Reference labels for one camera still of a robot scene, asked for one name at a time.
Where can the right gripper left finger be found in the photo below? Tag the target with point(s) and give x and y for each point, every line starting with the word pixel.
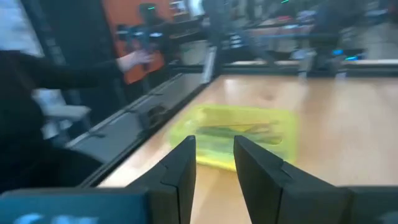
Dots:
pixel 93 208

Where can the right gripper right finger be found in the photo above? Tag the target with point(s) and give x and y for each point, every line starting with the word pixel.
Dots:
pixel 311 205

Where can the yellow-green transparent supply box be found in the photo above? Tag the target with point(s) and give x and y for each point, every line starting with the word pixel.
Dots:
pixel 248 121

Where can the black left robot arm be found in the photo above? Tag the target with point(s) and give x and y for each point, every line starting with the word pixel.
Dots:
pixel 323 37

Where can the person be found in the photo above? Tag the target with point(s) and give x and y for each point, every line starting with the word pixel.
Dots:
pixel 18 124

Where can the person's hand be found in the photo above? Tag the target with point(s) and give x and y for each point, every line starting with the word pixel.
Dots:
pixel 135 59

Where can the orange partition panel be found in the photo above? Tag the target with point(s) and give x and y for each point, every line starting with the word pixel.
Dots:
pixel 124 18

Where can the black rail with silver brackets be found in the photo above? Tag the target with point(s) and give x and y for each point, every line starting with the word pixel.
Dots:
pixel 140 109

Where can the black aluminium table frame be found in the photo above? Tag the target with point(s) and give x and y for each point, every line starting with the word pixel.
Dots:
pixel 280 70

